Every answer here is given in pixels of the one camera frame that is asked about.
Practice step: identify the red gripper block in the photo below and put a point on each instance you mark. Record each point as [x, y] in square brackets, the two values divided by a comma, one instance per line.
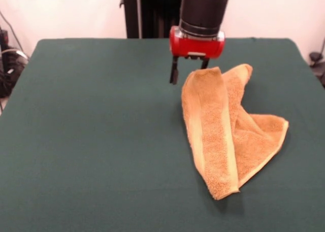
[198, 46]

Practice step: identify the orange terry towel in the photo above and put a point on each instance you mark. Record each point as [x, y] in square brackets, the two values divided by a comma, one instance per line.
[215, 128]

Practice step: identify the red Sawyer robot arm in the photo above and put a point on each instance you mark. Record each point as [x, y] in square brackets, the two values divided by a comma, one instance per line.
[203, 8]

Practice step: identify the dark green table cloth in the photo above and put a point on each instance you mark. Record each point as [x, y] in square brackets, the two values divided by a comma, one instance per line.
[101, 140]

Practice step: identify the small black adapter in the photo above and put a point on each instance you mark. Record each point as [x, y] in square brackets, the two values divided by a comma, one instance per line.
[315, 57]

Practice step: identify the black floor object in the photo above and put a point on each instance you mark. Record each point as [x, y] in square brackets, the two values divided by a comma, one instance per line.
[321, 75]

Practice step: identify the black upright power adapter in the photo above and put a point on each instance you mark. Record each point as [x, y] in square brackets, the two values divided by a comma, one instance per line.
[3, 39]

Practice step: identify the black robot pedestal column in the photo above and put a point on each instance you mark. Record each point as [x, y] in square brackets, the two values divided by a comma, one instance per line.
[152, 13]

